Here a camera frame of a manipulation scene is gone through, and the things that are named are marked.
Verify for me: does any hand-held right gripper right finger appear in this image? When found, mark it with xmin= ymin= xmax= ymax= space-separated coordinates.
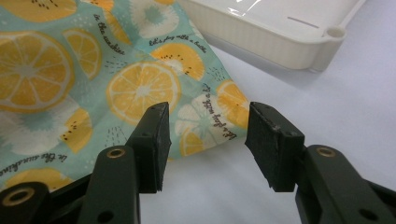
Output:
xmin=245 ymin=102 xmax=396 ymax=224

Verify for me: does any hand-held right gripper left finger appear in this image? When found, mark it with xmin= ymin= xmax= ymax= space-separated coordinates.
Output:
xmin=78 ymin=102 xmax=173 ymax=224

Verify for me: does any lemon print cloth bag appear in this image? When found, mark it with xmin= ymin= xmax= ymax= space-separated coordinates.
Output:
xmin=0 ymin=0 xmax=250 ymax=192

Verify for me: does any white plastic tray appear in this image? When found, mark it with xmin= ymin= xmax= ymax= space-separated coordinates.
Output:
xmin=177 ymin=0 xmax=368 ymax=73

